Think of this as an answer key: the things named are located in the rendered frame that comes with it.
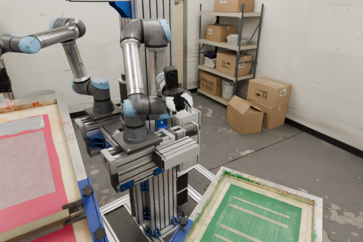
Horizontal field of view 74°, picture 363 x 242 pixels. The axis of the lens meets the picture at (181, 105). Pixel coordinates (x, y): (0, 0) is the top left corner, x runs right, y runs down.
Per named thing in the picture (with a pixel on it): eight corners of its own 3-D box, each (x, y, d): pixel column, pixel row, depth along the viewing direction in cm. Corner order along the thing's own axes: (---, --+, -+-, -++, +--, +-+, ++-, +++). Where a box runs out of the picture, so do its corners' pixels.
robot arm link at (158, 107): (149, 114, 111) (148, 91, 106) (173, 111, 113) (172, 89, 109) (151, 121, 103) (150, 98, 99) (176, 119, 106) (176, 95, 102)
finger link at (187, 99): (200, 117, 78) (187, 107, 85) (199, 100, 75) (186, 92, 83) (192, 120, 77) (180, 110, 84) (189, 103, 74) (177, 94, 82)
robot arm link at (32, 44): (96, 36, 150) (31, 60, 109) (82, 35, 153) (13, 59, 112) (92, 17, 144) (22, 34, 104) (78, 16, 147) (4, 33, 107)
